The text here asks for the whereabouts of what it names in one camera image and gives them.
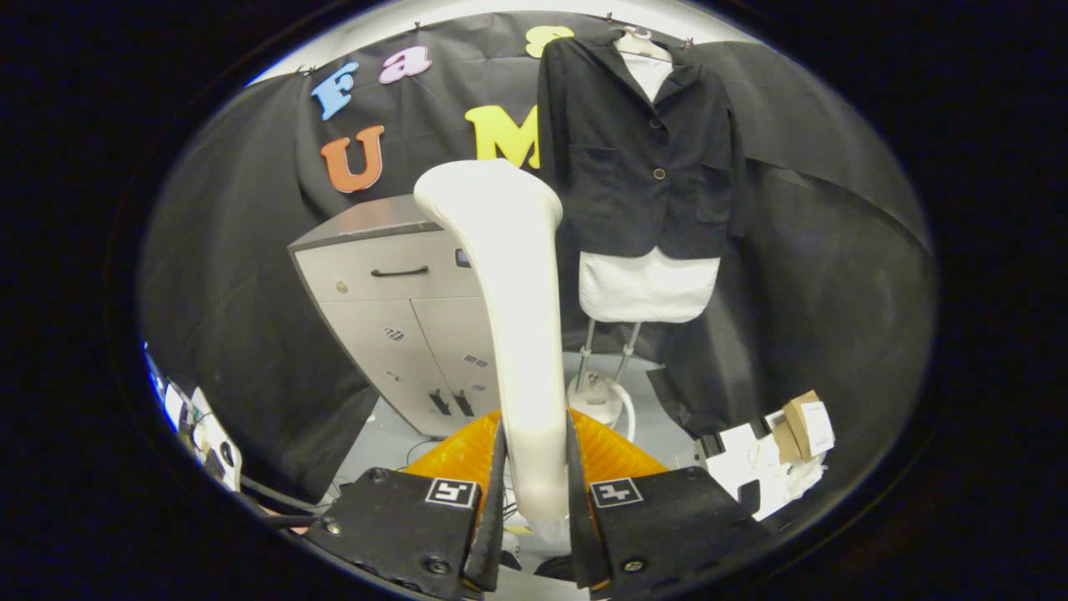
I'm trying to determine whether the white plastic hanger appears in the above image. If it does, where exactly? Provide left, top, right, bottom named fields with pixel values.
left=616, top=25, right=673, bottom=63

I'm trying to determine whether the white stand base with poles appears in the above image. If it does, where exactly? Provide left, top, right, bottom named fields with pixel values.
left=567, top=320, right=643, bottom=428

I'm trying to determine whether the black jacket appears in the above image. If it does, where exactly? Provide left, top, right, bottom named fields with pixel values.
left=537, top=33, right=748, bottom=260

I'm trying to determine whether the grey cabinet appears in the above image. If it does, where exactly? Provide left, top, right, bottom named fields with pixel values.
left=288, top=194, right=501, bottom=438

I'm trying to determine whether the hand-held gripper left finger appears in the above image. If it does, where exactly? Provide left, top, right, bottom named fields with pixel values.
left=302, top=408, right=507, bottom=598

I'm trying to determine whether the small cardboard box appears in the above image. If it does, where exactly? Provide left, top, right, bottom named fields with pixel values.
left=772, top=390, right=835, bottom=464

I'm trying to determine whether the white garment steamer nozzle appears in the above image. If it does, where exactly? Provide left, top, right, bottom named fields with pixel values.
left=413, top=159, right=572, bottom=527

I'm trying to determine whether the white mannequin torso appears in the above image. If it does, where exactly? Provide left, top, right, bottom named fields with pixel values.
left=577, top=50, right=722, bottom=324

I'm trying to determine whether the white device with cables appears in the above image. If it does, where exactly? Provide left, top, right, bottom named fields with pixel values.
left=144, top=342, right=244, bottom=493

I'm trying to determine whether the black backdrop cloth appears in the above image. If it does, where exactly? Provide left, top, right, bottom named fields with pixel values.
left=138, top=13, right=935, bottom=506

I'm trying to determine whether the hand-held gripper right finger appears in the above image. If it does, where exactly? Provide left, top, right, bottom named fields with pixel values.
left=567, top=409, right=773, bottom=595

